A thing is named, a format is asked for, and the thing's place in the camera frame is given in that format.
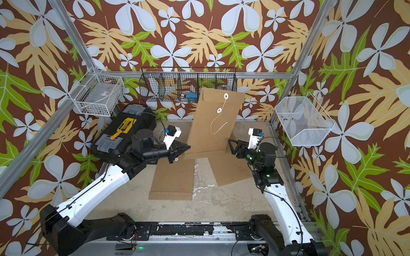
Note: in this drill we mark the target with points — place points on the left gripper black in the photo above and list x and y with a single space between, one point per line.
176 146

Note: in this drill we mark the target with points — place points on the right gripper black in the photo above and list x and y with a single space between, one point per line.
239 149

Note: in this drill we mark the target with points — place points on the brown kraft file bag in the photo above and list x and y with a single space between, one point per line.
226 167
213 122
173 181

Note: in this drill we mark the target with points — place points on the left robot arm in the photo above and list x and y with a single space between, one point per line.
65 226

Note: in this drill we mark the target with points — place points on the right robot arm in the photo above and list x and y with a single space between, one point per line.
291 238

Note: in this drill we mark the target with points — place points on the black yellow toolbox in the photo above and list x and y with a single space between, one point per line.
116 139

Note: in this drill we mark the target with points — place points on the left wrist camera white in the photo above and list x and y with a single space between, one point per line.
170 134

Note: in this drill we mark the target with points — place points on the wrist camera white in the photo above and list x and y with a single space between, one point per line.
170 134
255 137

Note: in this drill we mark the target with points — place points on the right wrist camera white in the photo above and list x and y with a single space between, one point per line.
255 137

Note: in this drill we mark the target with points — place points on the black wire basket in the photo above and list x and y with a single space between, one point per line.
184 84

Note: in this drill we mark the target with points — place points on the white wire basket right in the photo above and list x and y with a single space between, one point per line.
304 120

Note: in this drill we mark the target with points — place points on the white wire basket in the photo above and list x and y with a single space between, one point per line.
97 93
304 120

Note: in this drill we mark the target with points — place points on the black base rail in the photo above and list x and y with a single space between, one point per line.
146 231

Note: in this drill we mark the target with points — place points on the white wire basket left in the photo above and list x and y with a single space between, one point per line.
97 93

